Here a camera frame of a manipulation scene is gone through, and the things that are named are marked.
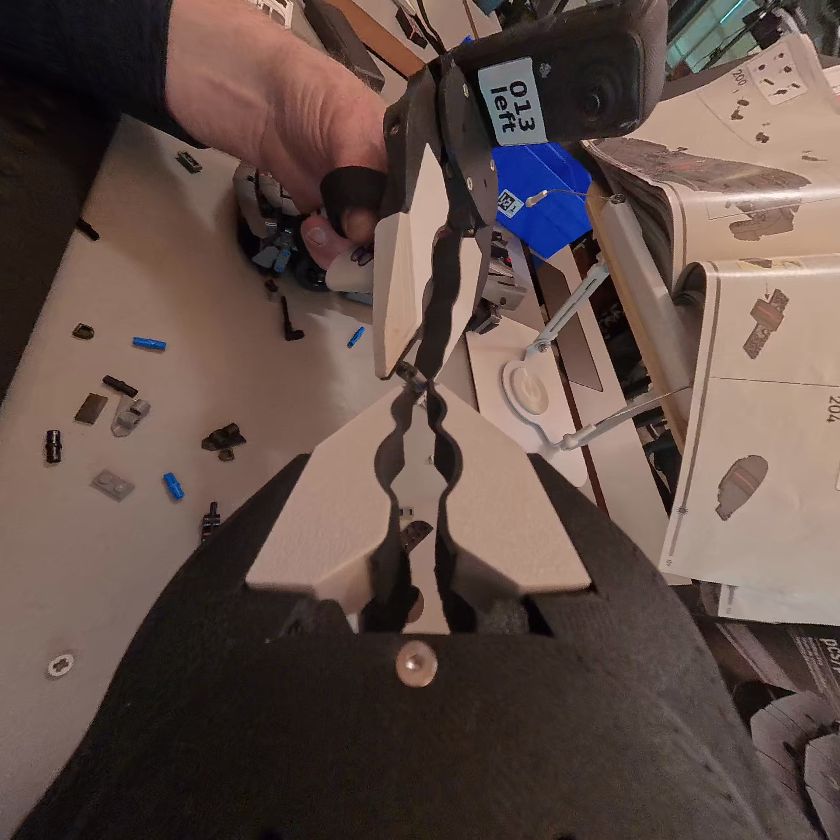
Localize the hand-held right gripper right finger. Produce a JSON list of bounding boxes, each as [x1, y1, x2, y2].
[[427, 385, 592, 634]]

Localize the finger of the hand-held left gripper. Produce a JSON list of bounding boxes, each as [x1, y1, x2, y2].
[[371, 143, 455, 380], [415, 225, 492, 383]]

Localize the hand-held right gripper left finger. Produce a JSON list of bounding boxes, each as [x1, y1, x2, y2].
[[246, 386, 421, 634]]

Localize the grey lego car model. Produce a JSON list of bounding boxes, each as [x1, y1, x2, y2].
[[233, 161, 529, 336]]

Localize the grey two-stud lego plate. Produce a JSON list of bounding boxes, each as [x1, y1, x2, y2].
[[90, 468, 137, 503]]

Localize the light grey lego axle connector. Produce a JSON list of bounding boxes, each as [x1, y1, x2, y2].
[[110, 396, 152, 438]]

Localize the lego instruction booklet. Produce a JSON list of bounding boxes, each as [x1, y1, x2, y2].
[[584, 33, 840, 624]]

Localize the dark printed lego box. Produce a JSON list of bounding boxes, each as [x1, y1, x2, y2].
[[696, 617, 840, 840]]

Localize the person's left hand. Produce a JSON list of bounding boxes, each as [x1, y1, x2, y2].
[[164, 0, 395, 277]]

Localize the white book stand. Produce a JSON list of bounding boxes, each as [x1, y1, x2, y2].
[[469, 187, 700, 490]]

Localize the blue plastic bin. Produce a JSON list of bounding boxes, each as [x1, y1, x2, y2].
[[489, 141, 595, 260]]

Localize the black flat box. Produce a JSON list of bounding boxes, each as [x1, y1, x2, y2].
[[308, 0, 388, 89]]

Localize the black dotted chair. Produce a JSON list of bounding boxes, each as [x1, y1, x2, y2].
[[0, 79, 126, 408]]

